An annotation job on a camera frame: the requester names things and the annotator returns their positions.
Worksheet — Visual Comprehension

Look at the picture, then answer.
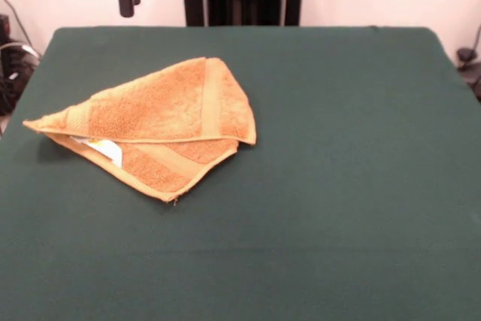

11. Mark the black clamp mount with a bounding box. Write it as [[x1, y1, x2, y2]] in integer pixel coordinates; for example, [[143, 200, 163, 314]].
[[456, 47, 481, 104]]

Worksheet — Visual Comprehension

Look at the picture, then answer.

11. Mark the orange terry towel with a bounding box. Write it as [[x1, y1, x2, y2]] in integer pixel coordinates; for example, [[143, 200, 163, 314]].
[[22, 56, 259, 204]]

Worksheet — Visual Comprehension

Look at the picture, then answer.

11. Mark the dark green tablecloth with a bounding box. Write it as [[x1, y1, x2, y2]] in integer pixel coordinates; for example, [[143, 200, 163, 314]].
[[0, 26, 481, 321]]

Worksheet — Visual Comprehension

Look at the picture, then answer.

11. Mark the black electronics pile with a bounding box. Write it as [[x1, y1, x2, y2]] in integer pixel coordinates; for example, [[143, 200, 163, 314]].
[[0, 13, 41, 117]]

